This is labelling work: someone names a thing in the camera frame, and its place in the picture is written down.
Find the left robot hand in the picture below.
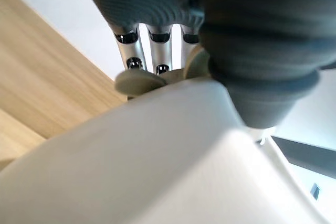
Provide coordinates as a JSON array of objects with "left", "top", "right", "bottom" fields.
[{"left": 73, "top": 0, "right": 336, "bottom": 129}]

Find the white slipper with beige ears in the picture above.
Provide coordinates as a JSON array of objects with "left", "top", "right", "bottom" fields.
[{"left": 0, "top": 44, "right": 329, "bottom": 224}]

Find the dark grey bar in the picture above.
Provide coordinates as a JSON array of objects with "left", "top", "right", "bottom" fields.
[{"left": 271, "top": 135, "right": 336, "bottom": 180}]

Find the light wooden panel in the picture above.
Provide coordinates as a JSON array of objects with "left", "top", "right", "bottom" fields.
[{"left": 0, "top": 0, "right": 128, "bottom": 173}]

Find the small grey wall fitting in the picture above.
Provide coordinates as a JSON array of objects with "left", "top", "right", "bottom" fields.
[{"left": 310, "top": 182, "right": 321, "bottom": 199}]

